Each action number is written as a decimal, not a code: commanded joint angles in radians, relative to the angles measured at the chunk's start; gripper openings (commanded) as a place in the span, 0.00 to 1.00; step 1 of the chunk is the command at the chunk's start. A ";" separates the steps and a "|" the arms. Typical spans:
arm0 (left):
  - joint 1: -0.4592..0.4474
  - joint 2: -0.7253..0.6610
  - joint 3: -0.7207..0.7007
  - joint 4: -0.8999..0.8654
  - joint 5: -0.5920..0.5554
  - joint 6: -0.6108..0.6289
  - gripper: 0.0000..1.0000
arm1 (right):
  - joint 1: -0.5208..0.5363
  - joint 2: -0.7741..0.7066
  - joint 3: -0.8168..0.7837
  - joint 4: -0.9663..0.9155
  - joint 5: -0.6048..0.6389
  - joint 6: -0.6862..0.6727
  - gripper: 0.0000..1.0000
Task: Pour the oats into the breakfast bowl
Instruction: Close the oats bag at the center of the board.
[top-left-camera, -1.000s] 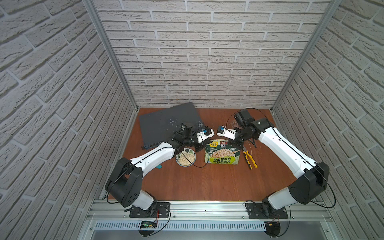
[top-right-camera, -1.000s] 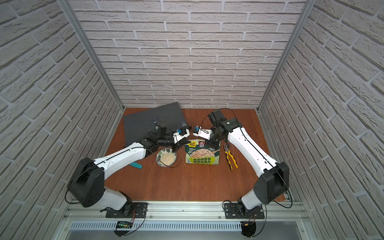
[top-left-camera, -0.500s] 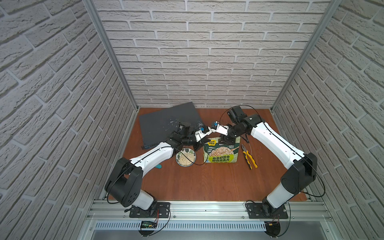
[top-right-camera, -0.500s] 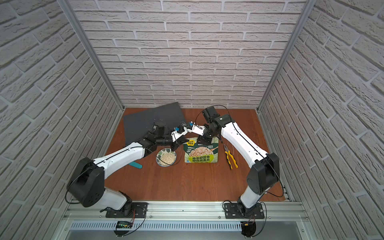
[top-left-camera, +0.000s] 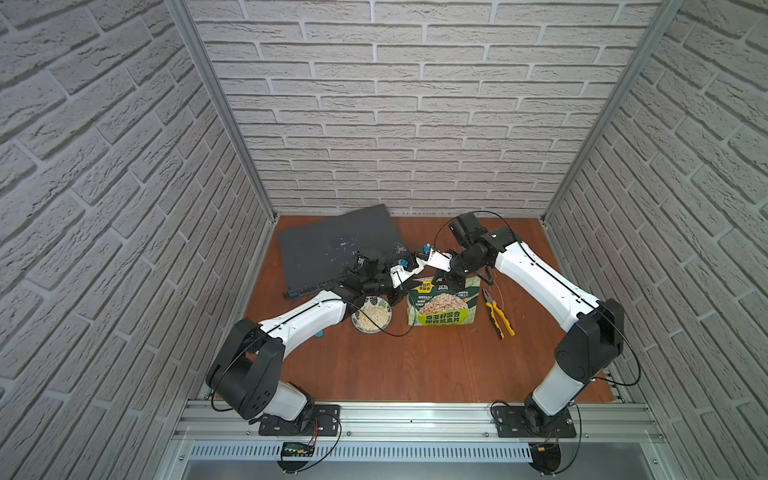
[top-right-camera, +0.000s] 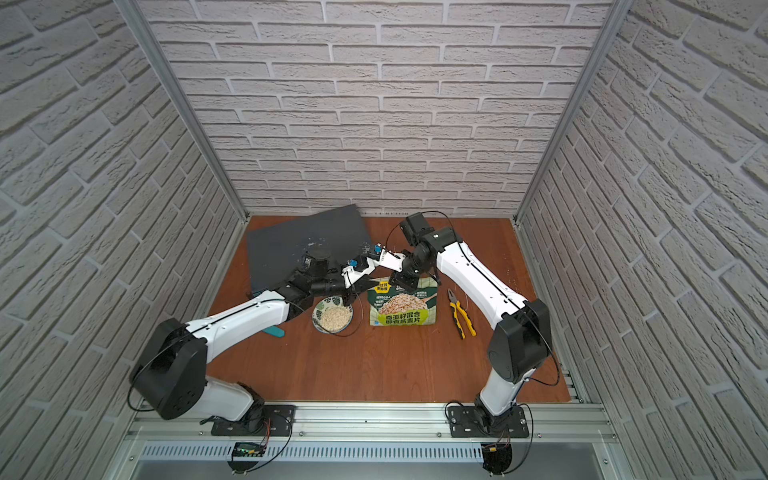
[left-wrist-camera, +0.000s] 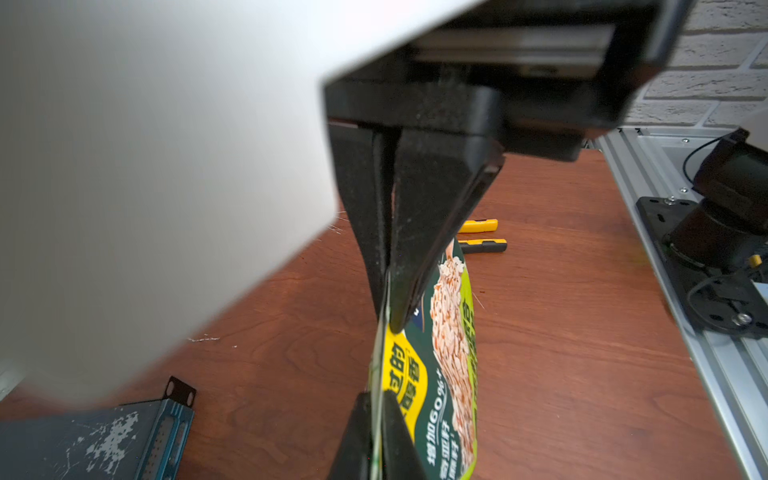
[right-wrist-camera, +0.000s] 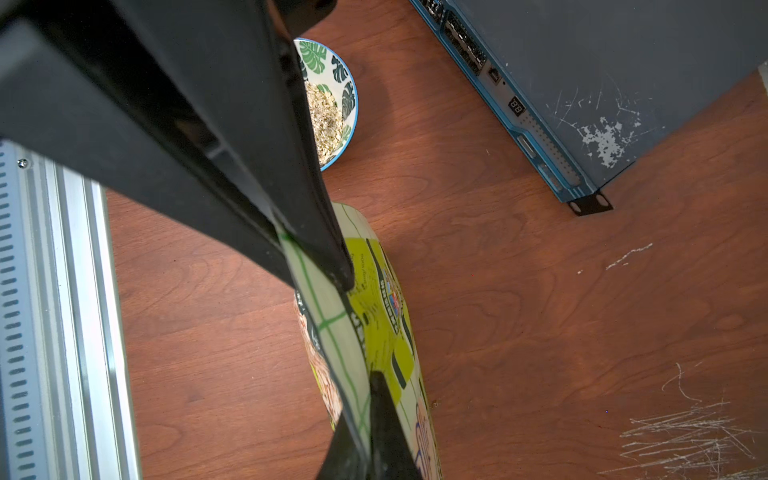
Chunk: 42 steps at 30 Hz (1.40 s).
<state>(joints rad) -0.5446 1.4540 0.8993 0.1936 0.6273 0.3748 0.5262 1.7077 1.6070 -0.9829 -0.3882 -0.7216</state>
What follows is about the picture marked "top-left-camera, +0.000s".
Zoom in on green oats bag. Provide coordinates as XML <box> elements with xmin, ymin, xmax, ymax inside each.
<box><xmin>407</xmin><ymin>277</ymin><xmax>481</xmax><ymax>327</ymax></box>

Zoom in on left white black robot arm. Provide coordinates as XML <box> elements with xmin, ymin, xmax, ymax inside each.
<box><xmin>205</xmin><ymin>253</ymin><xmax>427</xmax><ymax>422</ymax></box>

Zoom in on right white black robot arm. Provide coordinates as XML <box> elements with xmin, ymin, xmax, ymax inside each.
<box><xmin>446</xmin><ymin>213</ymin><xmax>625</xmax><ymax>432</ymax></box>

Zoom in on green leaf pattern bowl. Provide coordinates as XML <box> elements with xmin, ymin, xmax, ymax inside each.
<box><xmin>351</xmin><ymin>296</ymin><xmax>392</xmax><ymax>334</ymax></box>

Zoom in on yellow black pliers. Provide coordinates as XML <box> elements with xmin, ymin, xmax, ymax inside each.
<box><xmin>482</xmin><ymin>289</ymin><xmax>516</xmax><ymax>339</ymax></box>

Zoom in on left green controller board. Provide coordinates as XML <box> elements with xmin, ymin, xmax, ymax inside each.
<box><xmin>280</xmin><ymin>442</ymin><xmax>316</xmax><ymax>459</ymax></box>

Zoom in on right round black controller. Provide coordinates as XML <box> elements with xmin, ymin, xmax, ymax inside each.
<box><xmin>529</xmin><ymin>444</ymin><xmax>562</xmax><ymax>475</ymax></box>

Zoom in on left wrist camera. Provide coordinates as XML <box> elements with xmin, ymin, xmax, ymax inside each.
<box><xmin>389</xmin><ymin>258</ymin><xmax>423</xmax><ymax>289</ymax></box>

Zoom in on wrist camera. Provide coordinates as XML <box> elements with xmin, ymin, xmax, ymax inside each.
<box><xmin>389</xmin><ymin>258</ymin><xmax>423</xmax><ymax>289</ymax></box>
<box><xmin>416</xmin><ymin>244</ymin><xmax>452</xmax><ymax>271</ymax></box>

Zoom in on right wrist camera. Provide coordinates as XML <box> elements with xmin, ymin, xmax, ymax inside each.
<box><xmin>416</xmin><ymin>244</ymin><xmax>452</xmax><ymax>271</ymax></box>

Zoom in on dark grey network switch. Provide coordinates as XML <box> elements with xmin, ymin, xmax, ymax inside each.
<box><xmin>278</xmin><ymin>204</ymin><xmax>408</xmax><ymax>299</ymax></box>

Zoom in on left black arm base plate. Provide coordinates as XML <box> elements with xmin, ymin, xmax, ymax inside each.
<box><xmin>258</xmin><ymin>404</ymin><xmax>341</xmax><ymax>437</ymax></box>

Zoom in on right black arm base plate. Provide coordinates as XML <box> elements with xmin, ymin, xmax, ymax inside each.
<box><xmin>489</xmin><ymin>402</ymin><xmax>577</xmax><ymax>439</ymax></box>

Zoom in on aluminium front rail frame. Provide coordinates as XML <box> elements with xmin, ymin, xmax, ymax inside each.
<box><xmin>162</xmin><ymin>401</ymin><xmax>668</xmax><ymax>474</ymax></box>

